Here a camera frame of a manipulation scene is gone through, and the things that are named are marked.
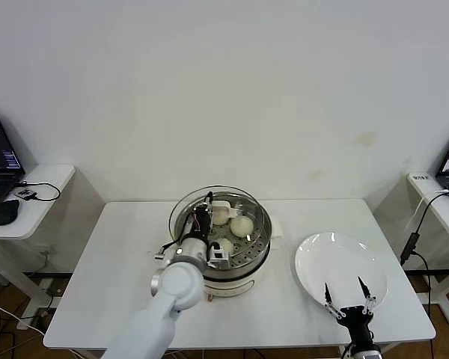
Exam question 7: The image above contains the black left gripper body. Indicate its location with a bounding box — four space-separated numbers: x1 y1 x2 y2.
189 203 215 241

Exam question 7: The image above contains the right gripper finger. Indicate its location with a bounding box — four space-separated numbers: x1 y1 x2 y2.
357 276 378 316
323 283 345 319

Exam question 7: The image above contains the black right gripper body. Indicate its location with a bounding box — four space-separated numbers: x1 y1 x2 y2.
336 305 375 347

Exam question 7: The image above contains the glass lid with cream handle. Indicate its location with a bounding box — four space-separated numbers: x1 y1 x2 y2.
168 183 267 263

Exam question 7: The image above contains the stainless steel steamer basket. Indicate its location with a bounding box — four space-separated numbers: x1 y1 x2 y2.
171 192 273 271

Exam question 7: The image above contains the white round plate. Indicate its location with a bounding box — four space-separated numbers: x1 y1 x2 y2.
294 232 389 315

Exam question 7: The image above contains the black inline adapter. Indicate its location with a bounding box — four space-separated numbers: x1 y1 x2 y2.
400 233 420 266

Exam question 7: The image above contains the small black patterned device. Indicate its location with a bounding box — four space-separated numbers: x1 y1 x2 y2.
14 188 37 203

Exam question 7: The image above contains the black computer mouse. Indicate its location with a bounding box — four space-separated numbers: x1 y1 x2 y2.
0 199 22 227

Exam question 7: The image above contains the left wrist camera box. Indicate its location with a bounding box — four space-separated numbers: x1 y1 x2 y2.
208 242 232 270

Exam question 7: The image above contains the left wrist cable with plug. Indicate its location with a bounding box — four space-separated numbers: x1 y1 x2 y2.
153 239 183 261

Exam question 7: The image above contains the black hanging cable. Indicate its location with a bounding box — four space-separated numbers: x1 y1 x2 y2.
409 250 433 307

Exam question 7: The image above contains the black laptop cable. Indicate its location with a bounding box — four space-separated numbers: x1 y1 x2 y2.
415 192 449 236

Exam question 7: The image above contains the thin black looped cable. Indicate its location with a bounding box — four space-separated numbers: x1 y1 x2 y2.
18 181 63 203

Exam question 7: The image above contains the white floor cable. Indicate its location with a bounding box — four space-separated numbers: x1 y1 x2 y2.
0 295 46 334

